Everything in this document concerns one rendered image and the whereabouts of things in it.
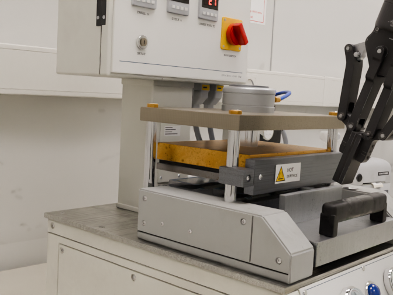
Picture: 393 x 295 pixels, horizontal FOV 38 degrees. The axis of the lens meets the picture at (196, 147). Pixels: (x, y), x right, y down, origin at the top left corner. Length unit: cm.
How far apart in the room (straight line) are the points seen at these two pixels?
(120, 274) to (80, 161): 55
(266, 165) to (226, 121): 8
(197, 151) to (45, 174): 57
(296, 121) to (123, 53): 27
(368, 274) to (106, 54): 47
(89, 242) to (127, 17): 33
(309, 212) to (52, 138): 68
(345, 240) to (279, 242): 12
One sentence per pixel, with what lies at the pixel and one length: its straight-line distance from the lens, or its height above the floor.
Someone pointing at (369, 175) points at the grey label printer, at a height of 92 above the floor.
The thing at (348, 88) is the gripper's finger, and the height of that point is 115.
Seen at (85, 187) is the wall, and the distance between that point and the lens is 136.
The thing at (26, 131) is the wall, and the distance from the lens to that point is 127.
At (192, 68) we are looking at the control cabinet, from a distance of 96.
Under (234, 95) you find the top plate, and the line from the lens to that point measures 84.
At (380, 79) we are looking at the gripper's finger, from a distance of 77.
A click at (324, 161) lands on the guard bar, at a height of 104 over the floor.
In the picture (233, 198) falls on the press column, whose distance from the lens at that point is 73.
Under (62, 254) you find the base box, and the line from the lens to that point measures 94.
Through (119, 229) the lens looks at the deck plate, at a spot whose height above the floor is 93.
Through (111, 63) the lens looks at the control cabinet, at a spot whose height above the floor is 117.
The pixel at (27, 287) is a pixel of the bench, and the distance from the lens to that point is 117.
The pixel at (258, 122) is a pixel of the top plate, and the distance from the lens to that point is 74.
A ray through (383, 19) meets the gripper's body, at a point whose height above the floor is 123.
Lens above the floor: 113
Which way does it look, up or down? 5 degrees down
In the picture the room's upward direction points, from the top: 3 degrees clockwise
